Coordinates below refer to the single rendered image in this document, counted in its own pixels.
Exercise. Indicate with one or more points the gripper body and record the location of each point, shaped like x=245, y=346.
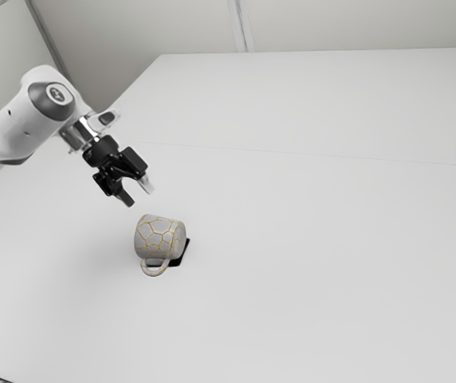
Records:
x=108, y=157

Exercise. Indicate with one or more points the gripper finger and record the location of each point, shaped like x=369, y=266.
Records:
x=146, y=185
x=127, y=198

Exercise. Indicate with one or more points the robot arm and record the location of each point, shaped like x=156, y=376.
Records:
x=16, y=119

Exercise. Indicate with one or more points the grey mug with gold cracks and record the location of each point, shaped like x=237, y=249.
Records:
x=158, y=241

